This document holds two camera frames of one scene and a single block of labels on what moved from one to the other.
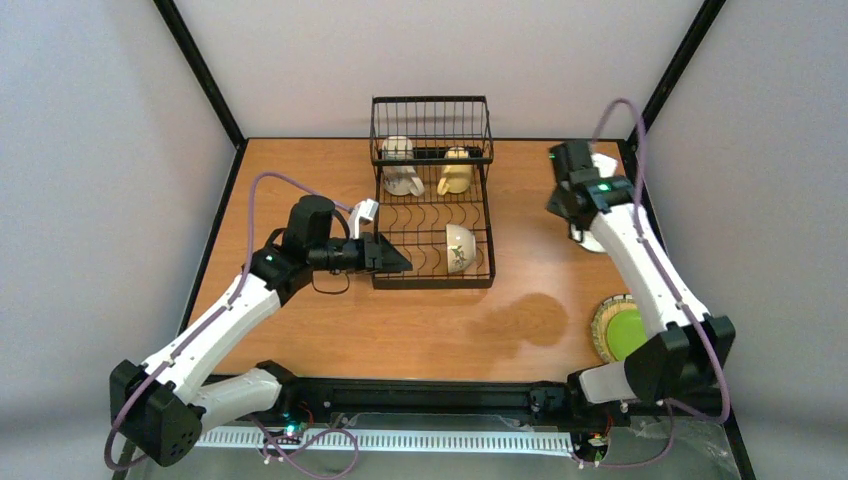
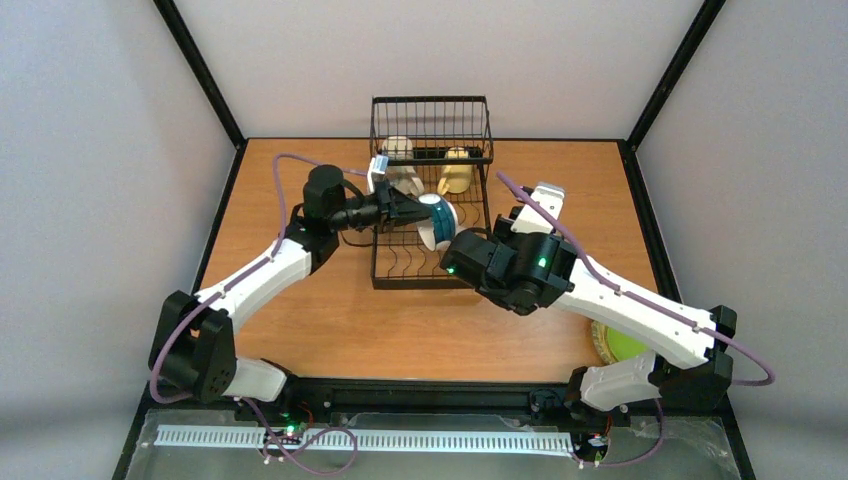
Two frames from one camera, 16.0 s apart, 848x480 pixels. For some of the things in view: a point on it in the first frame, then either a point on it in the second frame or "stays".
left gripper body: x=371 y=253 -> x=386 y=206
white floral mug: x=400 y=180 stays
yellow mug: x=456 y=177 stays
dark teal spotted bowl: x=589 y=241 -> x=443 y=223
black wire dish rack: x=432 y=189 stays
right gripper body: x=556 y=204 -> x=465 y=258
